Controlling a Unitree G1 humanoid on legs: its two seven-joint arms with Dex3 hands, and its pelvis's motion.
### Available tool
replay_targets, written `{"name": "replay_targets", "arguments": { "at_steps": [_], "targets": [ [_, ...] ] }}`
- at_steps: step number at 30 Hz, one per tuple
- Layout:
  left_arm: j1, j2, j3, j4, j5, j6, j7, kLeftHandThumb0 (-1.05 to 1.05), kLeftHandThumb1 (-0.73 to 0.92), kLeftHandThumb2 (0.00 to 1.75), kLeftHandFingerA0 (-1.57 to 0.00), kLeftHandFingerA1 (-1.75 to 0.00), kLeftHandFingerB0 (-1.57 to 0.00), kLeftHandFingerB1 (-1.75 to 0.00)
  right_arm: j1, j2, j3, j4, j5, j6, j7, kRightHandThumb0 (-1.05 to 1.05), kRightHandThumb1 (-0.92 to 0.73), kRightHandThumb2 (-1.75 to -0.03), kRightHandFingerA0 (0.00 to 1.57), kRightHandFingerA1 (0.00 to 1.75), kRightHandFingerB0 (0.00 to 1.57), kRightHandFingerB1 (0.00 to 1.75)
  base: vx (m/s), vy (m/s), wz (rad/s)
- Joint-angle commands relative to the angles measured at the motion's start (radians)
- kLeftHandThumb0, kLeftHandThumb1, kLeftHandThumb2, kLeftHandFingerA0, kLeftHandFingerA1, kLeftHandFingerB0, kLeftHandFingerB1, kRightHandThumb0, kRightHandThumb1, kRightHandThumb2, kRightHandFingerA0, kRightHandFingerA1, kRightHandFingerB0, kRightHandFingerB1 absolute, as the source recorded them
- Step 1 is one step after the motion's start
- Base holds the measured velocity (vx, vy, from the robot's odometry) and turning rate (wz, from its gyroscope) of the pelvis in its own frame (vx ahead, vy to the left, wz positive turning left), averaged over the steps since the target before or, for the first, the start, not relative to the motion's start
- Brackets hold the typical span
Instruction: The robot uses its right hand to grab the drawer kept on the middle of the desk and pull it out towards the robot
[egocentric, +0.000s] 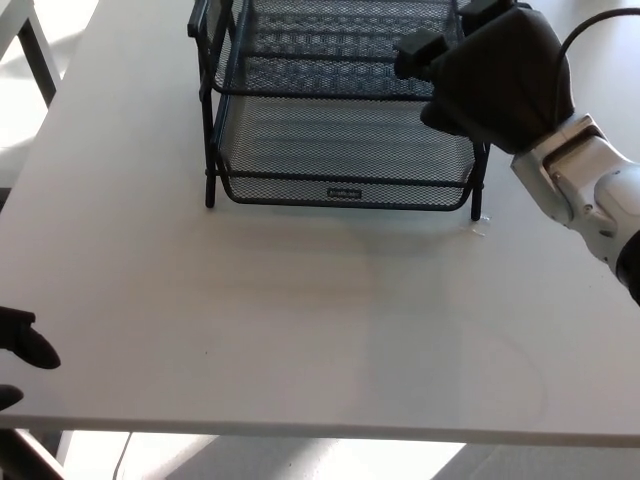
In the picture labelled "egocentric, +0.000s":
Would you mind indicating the white desk leg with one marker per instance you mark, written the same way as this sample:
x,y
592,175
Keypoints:
x,y
64,450

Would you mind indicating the white side table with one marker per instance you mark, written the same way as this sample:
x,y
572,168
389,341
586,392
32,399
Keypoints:
x,y
37,65

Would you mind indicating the black mesh tray with label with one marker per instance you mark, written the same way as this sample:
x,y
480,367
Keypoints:
x,y
340,145

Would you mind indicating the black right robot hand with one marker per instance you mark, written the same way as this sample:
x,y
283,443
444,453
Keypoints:
x,y
505,85

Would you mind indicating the small black mesh tray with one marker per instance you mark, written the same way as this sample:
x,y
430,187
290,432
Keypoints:
x,y
325,30

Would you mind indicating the wide black mesh tray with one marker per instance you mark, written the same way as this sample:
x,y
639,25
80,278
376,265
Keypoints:
x,y
325,75

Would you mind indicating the dark brown rail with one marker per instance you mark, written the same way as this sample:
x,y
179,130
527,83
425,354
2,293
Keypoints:
x,y
30,457

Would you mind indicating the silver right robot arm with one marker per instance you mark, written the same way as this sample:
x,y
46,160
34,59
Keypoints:
x,y
585,190

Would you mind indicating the clear tape piece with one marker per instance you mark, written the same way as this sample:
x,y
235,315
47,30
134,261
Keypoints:
x,y
481,227

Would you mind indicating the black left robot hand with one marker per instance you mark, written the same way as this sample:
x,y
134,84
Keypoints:
x,y
35,345

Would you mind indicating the black metal organizer frame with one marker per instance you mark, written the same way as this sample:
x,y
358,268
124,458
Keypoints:
x,y
194,22

